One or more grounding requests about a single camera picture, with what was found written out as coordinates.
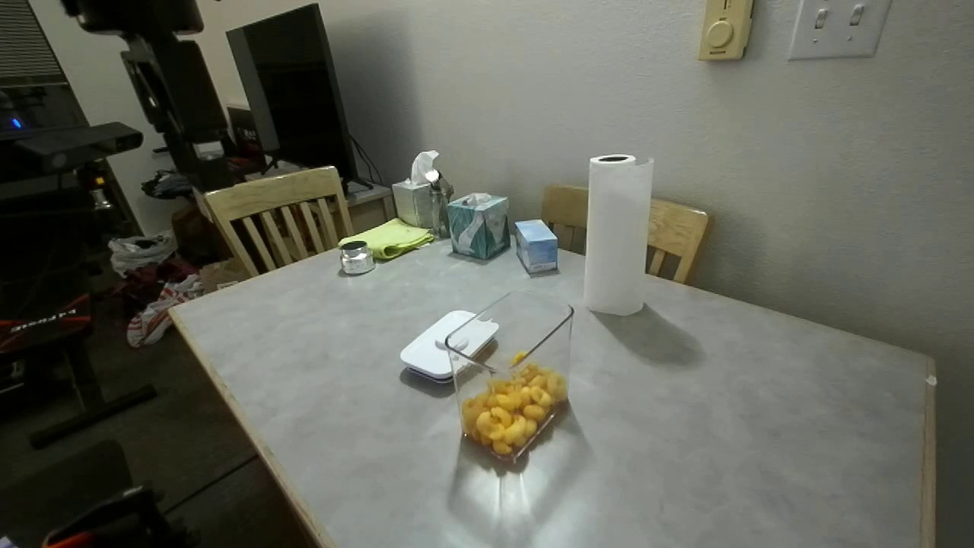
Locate teal patterned tissue box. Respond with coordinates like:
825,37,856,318
445,189,513,263

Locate red and white clothes pile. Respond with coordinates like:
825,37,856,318
119,256,239,349

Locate flat light blue tissue box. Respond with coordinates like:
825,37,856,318
511,216,564,276

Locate black and red bag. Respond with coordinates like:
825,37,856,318
38,483,179,548

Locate white rectangular storage lid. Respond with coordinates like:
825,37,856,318
399,307,502,389

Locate cardboard box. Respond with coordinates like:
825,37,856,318
540,184,713,287

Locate white double light switch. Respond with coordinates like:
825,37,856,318
784,0,894,63

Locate pale wooden slat-back chair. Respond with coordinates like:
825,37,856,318
202,166,357,280

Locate round silver metal tin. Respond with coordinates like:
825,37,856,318
336,237,377,280

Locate lime green cloth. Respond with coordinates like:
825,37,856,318
337,216,438,264

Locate white paper towel roll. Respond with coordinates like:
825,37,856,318
580,148,656,321

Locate black upright blurry shape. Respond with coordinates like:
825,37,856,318
59,0,237,191

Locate black flat monitor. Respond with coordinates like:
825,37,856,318
223,0,358,187

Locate clear plastic storage bowl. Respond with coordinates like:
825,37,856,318
441,291,578,471

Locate black bar camera on stand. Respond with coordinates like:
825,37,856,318
0,118,146,176

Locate white item on floor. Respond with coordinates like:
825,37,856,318
106,236,182,276

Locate black bench with red print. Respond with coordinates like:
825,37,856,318
0,292,160,450

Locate yellow puffed snack pieces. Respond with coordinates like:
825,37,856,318
459,363,569,461

